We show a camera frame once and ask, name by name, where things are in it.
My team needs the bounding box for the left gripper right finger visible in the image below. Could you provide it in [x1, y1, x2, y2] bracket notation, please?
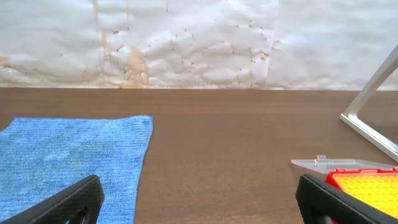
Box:
[295, 174, 398, 224]

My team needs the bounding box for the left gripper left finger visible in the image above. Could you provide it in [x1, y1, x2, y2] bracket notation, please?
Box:
[0, 174, 106, 224]

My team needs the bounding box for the red and yellow tip box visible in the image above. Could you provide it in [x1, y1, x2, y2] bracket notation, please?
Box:
[290, 154, 398, 224]

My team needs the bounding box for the blue cloth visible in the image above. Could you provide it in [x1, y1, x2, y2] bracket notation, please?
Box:
[0, 115, 154, 224]

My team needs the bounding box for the white and blue stand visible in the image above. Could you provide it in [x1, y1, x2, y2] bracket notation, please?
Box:
[339, 44, 398, 163]

